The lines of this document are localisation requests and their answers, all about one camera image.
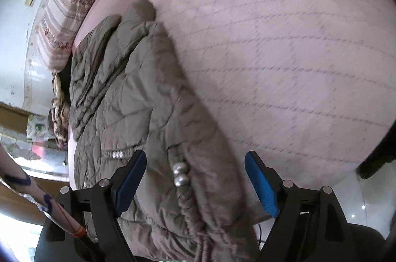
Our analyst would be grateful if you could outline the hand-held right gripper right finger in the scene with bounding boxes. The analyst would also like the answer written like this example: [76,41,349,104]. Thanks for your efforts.
[244,151,387,262]

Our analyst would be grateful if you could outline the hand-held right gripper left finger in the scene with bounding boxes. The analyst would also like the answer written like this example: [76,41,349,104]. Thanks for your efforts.
[34,150,147,262]

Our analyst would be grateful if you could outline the olive quilted hooded jacket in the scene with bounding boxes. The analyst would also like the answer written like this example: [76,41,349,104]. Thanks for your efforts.
[69,0,276,262]

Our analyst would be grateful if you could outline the person's left forearm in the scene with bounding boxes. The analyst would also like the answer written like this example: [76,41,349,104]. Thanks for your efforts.
[0,144,88,238]

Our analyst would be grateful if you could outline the brown beige patterned blanket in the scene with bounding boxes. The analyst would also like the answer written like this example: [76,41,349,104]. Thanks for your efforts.
[46,72,72,147]

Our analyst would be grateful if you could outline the pink quilted bed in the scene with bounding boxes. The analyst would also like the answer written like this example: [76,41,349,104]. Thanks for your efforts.
[66,0,396,219]

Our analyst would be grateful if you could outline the striped floral pillow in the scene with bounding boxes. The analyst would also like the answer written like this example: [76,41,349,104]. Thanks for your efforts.
[32,0,126,74]

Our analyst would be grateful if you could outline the thin black cable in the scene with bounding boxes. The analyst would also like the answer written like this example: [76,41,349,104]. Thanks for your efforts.
[254,217,270,246]

